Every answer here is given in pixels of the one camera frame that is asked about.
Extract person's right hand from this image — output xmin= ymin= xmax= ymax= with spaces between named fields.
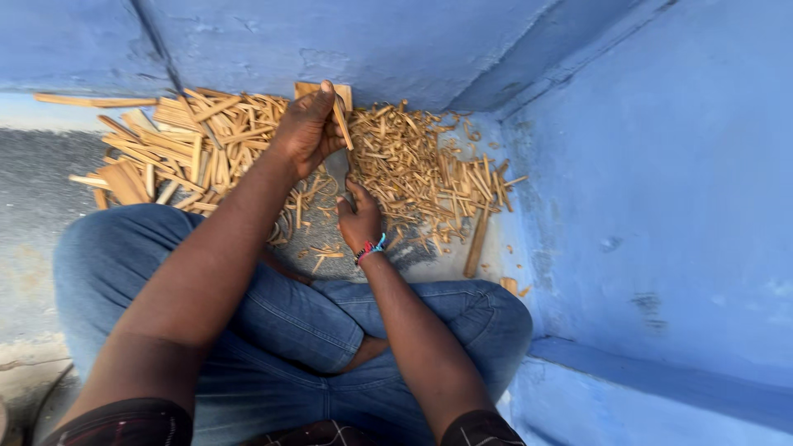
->
xmin=335 ymin=178 xmax=386 ymax=255

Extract person's left hand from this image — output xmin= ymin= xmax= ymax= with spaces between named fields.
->
xmin=268 ymin=81 xmax=349 ymax=182

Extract thin split wood stick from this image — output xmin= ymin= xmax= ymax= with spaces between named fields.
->
xmin=332 ymin=93 xmax=355 ymax=152

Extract grey metal knife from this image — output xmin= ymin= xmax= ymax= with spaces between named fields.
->
xmin=323 ymin=147 xmax=356 ymax=210

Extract wooden chopping block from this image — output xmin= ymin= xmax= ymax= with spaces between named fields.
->
xmin=294 ymin=81 xmax=353 ymax=113

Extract heap of thin wood splinters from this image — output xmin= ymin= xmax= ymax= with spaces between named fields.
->
xmin=270 ymin=99 xmax=529 ymax=275

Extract pile of flat wood slats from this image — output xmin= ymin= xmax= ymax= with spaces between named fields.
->
xmin=68 ymin=87 xmax=292 ymax=215

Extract thick brown wood stick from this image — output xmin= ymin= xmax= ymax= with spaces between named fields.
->
xmin=463 ymin=207 xmax=492 ymax=280

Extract person's blue jeans legs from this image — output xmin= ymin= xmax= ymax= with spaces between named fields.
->
xmin=52 ymin=203 xmax=534 ymax=446

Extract small wood chip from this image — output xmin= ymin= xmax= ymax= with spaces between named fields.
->
xmin=499 ymin=276 xmax=533 ymax=299

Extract long flat wood strip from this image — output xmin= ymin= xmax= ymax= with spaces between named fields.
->
xmin=33 ymin=92 xmax=159 ymax=109

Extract person's dark checked shirt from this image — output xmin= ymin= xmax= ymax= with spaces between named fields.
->
xmin=36 ymin=398 xmax=527 ymax=446

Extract red and blue beaded bracelet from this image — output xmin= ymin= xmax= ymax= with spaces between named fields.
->
xmin=353 ymin=232 xmax=388 ymax=268

